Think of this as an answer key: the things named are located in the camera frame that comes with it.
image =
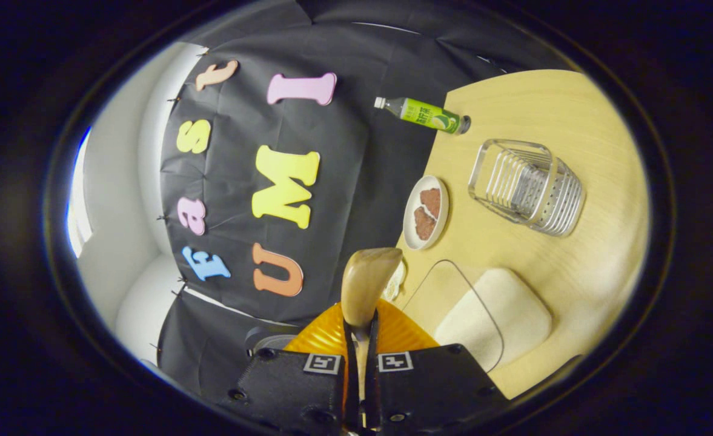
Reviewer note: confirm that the ceiling light panel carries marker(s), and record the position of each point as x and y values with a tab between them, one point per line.
79	212

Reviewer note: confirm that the white divided food tray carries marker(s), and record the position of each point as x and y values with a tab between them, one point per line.
397	284

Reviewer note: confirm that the brown meat piece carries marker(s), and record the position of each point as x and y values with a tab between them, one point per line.
431	201
424	224

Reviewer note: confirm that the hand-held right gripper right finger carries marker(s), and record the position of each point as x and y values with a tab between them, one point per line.
373	375

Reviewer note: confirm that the wooden spoon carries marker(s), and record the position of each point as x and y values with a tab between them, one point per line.
365	284

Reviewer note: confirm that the white round plate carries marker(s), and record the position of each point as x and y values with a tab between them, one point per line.
409	212

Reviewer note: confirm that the green label drink bottle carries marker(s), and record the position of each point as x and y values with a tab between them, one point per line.
426	114

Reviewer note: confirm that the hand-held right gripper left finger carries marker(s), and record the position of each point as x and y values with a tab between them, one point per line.
349	372

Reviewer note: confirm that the grey rice cooker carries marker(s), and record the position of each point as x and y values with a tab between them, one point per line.
265	339

